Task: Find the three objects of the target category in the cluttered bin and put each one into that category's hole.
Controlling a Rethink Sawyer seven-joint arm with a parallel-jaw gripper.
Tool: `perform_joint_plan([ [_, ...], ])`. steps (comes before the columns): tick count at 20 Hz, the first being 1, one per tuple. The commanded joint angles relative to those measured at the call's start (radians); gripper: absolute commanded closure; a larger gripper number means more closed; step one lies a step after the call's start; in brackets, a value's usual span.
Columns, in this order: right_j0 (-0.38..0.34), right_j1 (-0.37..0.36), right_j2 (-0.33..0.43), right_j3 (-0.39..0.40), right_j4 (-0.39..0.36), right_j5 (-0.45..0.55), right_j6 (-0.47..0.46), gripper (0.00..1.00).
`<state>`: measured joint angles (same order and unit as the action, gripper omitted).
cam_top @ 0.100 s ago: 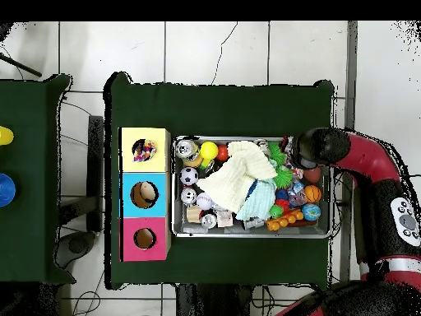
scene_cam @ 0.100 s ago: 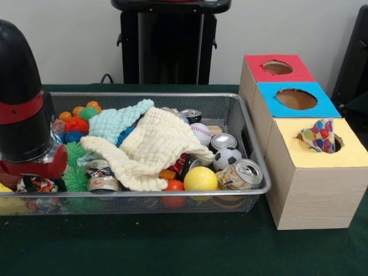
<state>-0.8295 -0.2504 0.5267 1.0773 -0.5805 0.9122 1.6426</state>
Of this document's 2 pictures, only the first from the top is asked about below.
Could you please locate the cream knitted cloth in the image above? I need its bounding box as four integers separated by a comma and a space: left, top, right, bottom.
196, 140, 278, 215

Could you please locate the grey floor cable cover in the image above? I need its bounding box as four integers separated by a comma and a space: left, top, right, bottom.
338, 21, 359, 284

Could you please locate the black and white soccer ball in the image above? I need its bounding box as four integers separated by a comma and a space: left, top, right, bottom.
179, 166, 199, 186

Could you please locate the grey stand base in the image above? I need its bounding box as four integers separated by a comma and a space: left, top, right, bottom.
53, 231, 96, 269

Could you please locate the white baseball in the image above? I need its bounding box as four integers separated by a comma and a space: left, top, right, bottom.
196, 192, 214, 211

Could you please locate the yellow plastic cup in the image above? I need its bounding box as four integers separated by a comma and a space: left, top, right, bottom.
0, 125, 15, 146

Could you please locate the yellow tennis ball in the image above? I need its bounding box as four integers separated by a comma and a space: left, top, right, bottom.
200, 141, 220, 160

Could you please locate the blue plastic cup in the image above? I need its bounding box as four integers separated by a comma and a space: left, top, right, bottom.
0, 173, 17, 208

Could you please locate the blue green globe ball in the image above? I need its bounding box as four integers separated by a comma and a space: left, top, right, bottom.
301, 202, 322, 222

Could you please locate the orange mini basketball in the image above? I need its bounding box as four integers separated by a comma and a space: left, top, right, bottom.
303, 184, 322, 204

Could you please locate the dark thin rod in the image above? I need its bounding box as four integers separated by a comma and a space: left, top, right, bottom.
0, 52, 43, 78

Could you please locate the black upright panel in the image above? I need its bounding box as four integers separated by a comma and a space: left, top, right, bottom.
87, 115, 104, 233

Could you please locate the printed drink can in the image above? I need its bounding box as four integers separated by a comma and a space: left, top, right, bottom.
175, 139, 203, 169

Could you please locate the silver drink can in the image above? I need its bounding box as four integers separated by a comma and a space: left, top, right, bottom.
179, 187, 199, 207

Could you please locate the dark green tablecloth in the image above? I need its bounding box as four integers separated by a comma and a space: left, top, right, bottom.
0, 74, 76, 286
104, 72, 335, 291

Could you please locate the brown mini football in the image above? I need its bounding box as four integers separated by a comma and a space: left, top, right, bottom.
303, 166, 322, 184

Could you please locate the crushed clear plastic bottle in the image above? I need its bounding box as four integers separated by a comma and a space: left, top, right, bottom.
287, 180, 308, 208

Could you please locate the shallow mesh bin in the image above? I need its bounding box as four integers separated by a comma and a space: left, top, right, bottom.
170, 135, 334, 239

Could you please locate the wooden box with three holes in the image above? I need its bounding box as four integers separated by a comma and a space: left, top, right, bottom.
118, 127, 172, 263

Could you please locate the light blue knitted cloth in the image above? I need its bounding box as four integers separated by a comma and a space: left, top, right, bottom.
235, 180, 277, 222

